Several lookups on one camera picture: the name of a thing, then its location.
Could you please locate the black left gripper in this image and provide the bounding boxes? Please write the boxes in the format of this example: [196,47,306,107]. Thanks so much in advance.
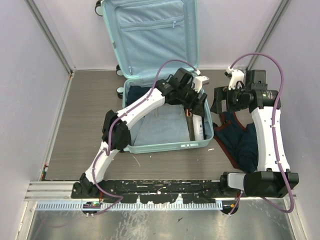
[176,83,207,116]

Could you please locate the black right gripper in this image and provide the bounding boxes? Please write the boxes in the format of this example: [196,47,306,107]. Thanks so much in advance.
[210,84,250,114]

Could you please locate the white plastic bottle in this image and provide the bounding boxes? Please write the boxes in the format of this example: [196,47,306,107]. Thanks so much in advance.
[192,114,204,141]

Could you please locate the amber bottle with gold cap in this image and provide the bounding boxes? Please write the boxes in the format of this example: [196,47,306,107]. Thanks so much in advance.
[185,109,195,141]

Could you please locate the light blue jeans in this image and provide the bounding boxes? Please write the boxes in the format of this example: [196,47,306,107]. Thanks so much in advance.
[130,104,190,147]

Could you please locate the navy blue sweater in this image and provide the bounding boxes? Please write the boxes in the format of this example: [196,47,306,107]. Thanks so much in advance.
[126,85,150,106]

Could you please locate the mint green suitcase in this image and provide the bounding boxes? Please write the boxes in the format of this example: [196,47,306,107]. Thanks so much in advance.
[95,0,214,154]

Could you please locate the black garment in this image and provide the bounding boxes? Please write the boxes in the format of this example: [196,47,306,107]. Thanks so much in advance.
[202,108,212,140]

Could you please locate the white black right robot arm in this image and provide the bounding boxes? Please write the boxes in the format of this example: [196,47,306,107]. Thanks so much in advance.
[210,67,299,198]

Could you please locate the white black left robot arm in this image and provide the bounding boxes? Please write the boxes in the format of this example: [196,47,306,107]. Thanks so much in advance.
[72,67,209,198]

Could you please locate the navy garment with red trim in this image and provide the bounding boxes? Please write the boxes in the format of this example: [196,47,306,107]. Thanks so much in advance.
[212,111,259,173]

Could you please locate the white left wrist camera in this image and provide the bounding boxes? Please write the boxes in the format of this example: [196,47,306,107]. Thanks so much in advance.
[193,75,210,93]

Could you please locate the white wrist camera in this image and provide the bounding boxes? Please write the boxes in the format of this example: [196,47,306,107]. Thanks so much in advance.
[193,75,210,93]
[224,66,245,90]

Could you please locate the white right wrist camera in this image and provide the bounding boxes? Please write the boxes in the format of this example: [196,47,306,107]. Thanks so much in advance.
[224,66,245,90]

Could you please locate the aluminium front rail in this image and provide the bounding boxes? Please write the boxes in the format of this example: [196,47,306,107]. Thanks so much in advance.
[24,178,297,201]

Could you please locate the slotted cable duct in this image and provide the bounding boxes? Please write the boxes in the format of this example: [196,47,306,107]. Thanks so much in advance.
[35,200,223,212]

